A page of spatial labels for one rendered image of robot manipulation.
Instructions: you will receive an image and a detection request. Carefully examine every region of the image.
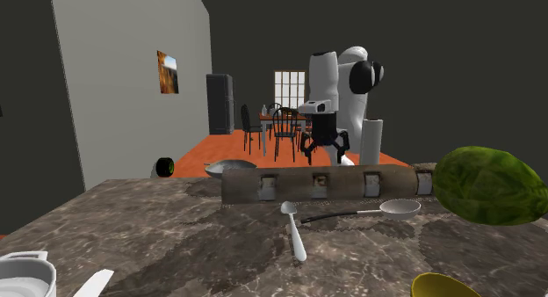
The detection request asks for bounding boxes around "black and green round object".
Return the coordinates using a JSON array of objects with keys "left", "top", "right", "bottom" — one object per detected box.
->
[{"left": 154, "top": 156, "right": 177, "bottom": 178}]

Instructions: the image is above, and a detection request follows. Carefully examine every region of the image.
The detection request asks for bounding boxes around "white paned window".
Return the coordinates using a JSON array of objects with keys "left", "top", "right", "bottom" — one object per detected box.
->
[{"left": 273, "top": 69, "right": 307, "bottom": 111}]

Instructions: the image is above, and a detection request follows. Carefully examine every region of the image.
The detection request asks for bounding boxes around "black refrigerator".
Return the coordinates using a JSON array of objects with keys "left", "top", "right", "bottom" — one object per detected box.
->
[{"left": 205, "top": 73, "right": 236, "bottom": 136}]

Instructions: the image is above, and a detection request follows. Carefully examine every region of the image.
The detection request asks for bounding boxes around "green lettuce head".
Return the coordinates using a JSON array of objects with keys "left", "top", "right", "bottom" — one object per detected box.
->
[{"left": 431, "top": 145, "right": 548, "bottom": 227}]

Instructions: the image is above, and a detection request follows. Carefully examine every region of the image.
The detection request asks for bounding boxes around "orange wall picture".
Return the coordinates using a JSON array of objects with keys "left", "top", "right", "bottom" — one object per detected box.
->
[{"left": 155, "top": 49, "right": 180, "bottom": 96}]

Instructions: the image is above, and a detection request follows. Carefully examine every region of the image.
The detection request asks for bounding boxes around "white pot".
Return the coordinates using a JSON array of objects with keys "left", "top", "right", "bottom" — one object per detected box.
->
[{"left": 0, "top": 250, "right": 58, "bottom": 297}]

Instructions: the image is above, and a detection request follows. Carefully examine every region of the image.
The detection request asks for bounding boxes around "white spoon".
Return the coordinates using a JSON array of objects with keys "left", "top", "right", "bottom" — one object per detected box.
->
[{"left": 279, "top": 200, "right": 308, "bottom": 264}]

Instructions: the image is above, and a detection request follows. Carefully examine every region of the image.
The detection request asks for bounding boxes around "dining table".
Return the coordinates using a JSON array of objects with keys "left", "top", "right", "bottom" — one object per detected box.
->
[{"left": 257, "top": 111, "right": 310, "bottom": 158}]

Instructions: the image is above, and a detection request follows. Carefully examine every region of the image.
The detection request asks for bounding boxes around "grey metal bowl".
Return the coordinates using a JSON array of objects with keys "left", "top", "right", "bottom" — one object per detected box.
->
[{"left": 204, "top": 159, "right": 258, "bottom": 180}]

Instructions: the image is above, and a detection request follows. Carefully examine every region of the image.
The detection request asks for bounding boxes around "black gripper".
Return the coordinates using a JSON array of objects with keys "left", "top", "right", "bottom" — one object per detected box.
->
[{"left": 299, "top": 111, "right": 351, "bottom": 166}]

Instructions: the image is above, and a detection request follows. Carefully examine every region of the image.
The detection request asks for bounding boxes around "black dining chair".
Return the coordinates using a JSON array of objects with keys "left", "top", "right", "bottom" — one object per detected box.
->
[
  {"left": 240, "top": 103, "right": 263, "bottom": 156},
  {"left": 271, "top": 106, "right": 300, "bottom": 164}
]

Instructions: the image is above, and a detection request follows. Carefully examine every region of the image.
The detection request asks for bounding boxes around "long brown wooden rack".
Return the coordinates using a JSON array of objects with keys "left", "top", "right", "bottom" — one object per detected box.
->
[{"left": 220, "top": 163, "right": 436, "bottom": 206}]

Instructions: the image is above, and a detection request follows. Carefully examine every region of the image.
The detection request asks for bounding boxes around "yellow bowl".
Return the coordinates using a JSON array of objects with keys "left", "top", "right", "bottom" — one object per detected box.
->
[{"left": 410, "top": 272, "right": 483, "bottom": 297}]

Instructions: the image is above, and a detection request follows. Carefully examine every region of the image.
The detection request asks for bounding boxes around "grey ladle with black handle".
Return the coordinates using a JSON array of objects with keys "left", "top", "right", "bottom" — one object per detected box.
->
[{"left": 299, "top": 198, "right": 422, "bottom": 225}]

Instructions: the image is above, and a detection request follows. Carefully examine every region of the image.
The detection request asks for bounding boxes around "white knife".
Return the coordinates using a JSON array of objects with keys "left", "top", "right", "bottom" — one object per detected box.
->
[{"left": 71, "top": 268, "right": 116, "bottom": 297}]

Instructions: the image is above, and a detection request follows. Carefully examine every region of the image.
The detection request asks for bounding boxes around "white paper towel roll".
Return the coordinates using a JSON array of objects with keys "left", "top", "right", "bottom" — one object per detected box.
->
[{"left": 358, "top": 118, "right": 385, "bottom": 167}]

